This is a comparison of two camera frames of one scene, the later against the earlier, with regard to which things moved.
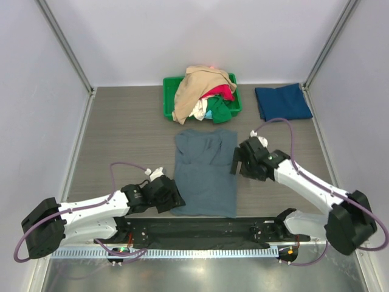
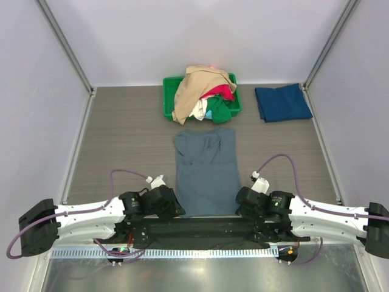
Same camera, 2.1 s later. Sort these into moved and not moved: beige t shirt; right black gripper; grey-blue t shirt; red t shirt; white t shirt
Moved: right black gripper
Not moved: red t shirt; beige t shirt; grey-blue t shirt; white t shirt
